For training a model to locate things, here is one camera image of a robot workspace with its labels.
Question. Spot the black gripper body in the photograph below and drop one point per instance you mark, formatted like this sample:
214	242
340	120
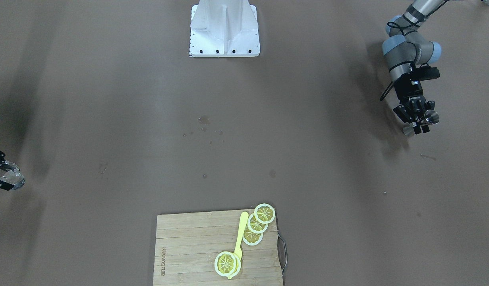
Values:
408	89

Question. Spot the steel measuring jigger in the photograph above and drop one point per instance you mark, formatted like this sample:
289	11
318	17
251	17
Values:
437	119

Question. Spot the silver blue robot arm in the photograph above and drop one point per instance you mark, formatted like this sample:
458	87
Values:
409	57

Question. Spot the wooden cutting board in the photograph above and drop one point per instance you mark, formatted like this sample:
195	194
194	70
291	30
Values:
187	244

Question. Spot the lemon slice middle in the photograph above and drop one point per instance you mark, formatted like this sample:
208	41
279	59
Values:
254	226

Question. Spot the lemon slice lower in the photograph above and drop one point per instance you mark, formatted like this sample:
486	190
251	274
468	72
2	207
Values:
250	238

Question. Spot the yellow plastic spoon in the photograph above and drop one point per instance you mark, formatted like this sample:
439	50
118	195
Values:
238	249

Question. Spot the lemon slice on spoon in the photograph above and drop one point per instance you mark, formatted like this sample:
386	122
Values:
227	264

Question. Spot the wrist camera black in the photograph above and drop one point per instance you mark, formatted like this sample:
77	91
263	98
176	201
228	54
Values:
425	72

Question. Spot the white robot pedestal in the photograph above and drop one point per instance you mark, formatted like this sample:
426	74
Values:
223	29

